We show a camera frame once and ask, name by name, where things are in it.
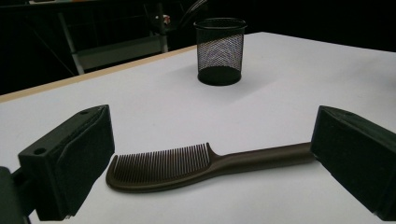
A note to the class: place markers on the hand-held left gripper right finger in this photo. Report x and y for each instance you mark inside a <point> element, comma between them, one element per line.
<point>358,158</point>

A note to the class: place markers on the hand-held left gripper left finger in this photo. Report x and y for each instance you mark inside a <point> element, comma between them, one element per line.
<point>71,161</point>

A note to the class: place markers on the dark brown comb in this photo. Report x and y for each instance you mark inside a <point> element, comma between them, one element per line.
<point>249,158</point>

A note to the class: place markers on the black mesh pen holder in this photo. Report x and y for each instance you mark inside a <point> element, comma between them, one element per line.
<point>219,76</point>

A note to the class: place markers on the white-legged wooden desk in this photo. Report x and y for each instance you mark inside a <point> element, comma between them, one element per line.
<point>118,51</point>

